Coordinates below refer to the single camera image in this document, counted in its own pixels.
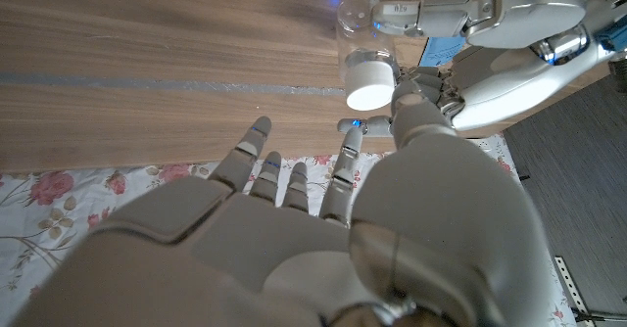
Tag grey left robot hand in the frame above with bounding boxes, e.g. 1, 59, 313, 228
337, 0, 608, 138

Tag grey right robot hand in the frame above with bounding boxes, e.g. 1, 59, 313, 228
9, 80, 553, 327

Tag clear bottle with white cap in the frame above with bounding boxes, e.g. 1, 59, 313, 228
335, 0, 402, 113

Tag blue card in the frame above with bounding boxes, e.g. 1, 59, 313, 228
418, 35, 466, 69

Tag floral rose backdrop cloth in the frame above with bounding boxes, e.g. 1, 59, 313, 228
0, 133, 579, 327

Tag white perforated metal rail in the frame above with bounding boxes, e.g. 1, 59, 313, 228
553, 256, 597, 327

